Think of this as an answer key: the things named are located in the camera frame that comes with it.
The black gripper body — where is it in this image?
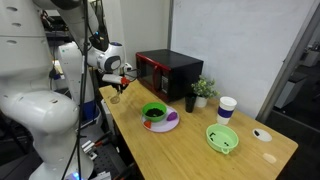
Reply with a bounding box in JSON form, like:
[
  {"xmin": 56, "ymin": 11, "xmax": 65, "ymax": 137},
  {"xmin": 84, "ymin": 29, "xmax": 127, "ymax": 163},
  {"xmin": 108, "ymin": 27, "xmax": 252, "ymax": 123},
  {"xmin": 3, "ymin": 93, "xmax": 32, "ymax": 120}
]
[{"xmin": 111, "ymin": 82, "xmax": 127, "ymax": 94}]

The dark beans pile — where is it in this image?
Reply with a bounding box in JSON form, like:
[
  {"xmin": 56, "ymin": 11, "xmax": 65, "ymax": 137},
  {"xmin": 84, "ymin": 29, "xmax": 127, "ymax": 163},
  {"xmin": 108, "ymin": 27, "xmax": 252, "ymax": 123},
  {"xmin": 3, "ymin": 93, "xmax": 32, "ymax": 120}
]
[{"xmin": 145, "ymin": 107, "xmax": 165, "ymax": 118}]

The white and blue machine column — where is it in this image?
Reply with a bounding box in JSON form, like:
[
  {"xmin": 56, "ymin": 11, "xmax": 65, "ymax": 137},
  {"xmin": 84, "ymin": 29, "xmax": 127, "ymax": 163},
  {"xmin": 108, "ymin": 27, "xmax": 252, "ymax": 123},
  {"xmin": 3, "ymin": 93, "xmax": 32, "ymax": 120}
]
[{"xmin": 49, "ymin": 41, "xmax": 100, "ymax": 124}]

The pale purple plate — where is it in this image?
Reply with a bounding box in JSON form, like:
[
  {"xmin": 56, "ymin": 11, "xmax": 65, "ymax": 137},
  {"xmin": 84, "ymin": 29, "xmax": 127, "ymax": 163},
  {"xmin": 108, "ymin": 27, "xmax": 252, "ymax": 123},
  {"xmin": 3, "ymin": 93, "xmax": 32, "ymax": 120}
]
[{"xmin": 140, "ymin": 105, "xmax": 180, "ymax": 134}]

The purple toy eggplant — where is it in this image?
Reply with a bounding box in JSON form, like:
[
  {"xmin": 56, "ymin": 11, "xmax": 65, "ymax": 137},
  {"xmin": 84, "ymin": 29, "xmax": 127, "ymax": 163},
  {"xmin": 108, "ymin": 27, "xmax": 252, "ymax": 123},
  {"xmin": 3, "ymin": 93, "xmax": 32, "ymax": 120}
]
[{"xmin": 166, "ymin": 111, "xmax": 178, "ymax": 122}]

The red and black microwave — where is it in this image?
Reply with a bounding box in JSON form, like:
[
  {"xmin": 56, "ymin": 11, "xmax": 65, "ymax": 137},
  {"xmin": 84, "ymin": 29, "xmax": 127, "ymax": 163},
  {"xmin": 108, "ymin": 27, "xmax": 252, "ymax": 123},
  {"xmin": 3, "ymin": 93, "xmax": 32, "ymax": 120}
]
[{"xmin": 135, "ymin": 49, "xmax": 204, "ymax": 103}]

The black perforated breadboard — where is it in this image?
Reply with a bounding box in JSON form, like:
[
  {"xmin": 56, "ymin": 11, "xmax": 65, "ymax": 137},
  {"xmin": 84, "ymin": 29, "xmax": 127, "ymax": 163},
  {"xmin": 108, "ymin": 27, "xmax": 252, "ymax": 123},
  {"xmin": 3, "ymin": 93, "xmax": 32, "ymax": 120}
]
[{"xmin": 91, "ymin": 143, "xmax": 136, "ymax": 180}]

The black cup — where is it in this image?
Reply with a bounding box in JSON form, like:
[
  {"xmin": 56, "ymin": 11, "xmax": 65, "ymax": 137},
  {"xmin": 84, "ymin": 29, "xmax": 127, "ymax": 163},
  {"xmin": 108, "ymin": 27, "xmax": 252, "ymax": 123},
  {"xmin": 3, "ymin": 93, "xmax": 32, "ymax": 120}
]
[{"xmin": 184, "ymin": 93, "xmax": 198, "ymax": 114}]

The potted plant in white pot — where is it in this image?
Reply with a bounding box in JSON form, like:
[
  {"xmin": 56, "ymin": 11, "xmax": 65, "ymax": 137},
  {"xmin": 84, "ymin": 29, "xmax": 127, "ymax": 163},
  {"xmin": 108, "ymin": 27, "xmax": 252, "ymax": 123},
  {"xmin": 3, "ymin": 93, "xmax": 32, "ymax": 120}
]
[{"xmin": 190, "ymin": 75, "xmax": 220, "ymax": 108}]

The white cup with blue band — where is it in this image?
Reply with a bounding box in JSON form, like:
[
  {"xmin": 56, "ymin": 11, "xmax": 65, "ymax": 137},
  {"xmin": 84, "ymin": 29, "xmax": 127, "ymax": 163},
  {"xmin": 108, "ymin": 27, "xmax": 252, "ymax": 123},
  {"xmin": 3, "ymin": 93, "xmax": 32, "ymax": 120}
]
[{"xmin": 216, "ymin": 96, "xmax": 238, "ymax": 126}]

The small white dish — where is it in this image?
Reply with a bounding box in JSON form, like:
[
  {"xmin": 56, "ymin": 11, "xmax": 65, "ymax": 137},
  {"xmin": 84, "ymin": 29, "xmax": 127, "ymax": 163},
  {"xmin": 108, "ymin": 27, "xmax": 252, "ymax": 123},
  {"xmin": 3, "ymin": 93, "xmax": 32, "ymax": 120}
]
[{"xmin": 252, "ymin": 128, "xmax": 273, "ymax": 143}]

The beige round sticker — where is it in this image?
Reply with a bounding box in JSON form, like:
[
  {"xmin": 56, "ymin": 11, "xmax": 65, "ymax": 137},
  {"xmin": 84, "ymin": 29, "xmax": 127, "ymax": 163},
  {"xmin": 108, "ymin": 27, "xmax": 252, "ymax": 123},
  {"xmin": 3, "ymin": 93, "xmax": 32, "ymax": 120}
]
[{"xmin": 262, "ymin": 152, "xmax": 278, "ymax": 164}]

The grey cabinet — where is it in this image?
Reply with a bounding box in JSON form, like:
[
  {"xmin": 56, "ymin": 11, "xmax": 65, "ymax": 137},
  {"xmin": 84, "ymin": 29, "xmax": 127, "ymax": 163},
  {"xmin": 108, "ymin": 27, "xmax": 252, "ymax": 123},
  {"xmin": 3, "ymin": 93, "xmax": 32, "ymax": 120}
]
[{"xmin": 274, "ymin": 71, "xmax": 308, "ymax": 110}]

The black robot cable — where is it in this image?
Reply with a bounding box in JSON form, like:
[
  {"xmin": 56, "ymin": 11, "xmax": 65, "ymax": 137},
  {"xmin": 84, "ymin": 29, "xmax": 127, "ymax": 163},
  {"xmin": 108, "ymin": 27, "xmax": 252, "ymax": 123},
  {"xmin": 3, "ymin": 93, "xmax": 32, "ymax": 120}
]
[{"xmin": 61, "ymin": 0, "xmax": 93, "ymax": 180}]

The silver metal bracket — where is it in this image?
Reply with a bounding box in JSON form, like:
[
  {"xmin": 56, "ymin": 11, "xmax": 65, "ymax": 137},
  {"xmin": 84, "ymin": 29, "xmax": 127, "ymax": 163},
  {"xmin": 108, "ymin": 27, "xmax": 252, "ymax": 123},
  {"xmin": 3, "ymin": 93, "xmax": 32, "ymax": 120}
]
[{"xmin": 81, "ymin": 139, "xmax": 99, "ymax": 162}]

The light green handled bowl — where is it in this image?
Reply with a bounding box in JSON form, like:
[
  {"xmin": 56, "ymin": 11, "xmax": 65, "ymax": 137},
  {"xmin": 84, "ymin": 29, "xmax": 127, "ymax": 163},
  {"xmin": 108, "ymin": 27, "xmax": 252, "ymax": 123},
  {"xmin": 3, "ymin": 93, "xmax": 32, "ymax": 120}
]
[{"xmin": 205, "ymin": 123, "xmax": 240, "ymax": 155}]

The grey metal door frame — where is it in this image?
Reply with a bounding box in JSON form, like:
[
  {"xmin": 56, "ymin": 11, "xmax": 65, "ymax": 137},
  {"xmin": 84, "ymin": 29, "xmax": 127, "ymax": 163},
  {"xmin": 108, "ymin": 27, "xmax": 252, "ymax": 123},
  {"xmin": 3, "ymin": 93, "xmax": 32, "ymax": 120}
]
[{"xmin": 255, "ymin": 1, "xmax": 320, "ymax": 124}]

